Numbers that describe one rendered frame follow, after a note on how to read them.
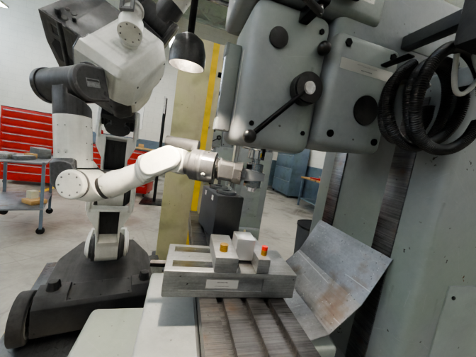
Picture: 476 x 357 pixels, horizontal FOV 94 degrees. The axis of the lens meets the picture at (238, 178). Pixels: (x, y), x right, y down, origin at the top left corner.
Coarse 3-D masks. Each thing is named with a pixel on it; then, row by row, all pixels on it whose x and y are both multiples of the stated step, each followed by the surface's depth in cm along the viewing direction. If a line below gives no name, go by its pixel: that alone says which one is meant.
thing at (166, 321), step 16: (160, 288) 68; (144, 304) 62; (160, 304) 62; (176, 304) 63; (192, 304) 64; (144, 320) 56; (160, 320) 56; (176, 320) 57; (192, 320) 58; (144, 336) 51; (160, 336) 52; (176, 336) 52; (192, 336) 53; (144, 352) 47; (160, 352) 48; (176, 352) 49; (192, 352) 49; (320, 352) 56
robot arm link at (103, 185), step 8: (128, 168) 61; (88, 176) 59; (96, 176) 62; (104, 176) 60; (112, 176) 60; (120, 176) 60; (128, 176) 60; (136, 176) 60; (96, 184) 60; (104, 184) 59; (112, 184) 60; (120, 184) 60; (128, 184) 61; (136, 184) 61; (88, 192) 59; (96, 192) 60; (104, 192) 60; (112, 192) 60; (120, 192) 61; (88, 200) 60; (96, 200) 62
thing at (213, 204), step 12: (204, 192) 106; (216, 192) 96; (228, 192) 94; (204, 204) 105; (216, 204) 90; (228, 204) 92; (240, 204) 95; (204, 216) 103; (216, 216) 91; (228, 216) 93; (240, 216) 96; (204, 228) 101; (216, 228) 92; (228, 228) 94
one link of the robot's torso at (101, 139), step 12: (96, 120) 97; (96, 132) 95; (96, 144) 95; (108, 144) 101; (120, 144) 103; (132, 144) 102; (108, 156) 102; (120, 156) 104; (108, 168) 103; (120, 168) 105; (96, 204) 101; (108, 204) 102; (120, 204) 104
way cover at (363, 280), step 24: (312, 240) 86; (336, 240) 76; (288, 264) 85; (312, 264) 78; (336, 264) 71; (360, 264) 65; (384, 264) 59; (312, 288) 71; (336, 288) 66; (360, 288) 61; (312, 312) 64; (336, 312) 60; (312, 336) 57
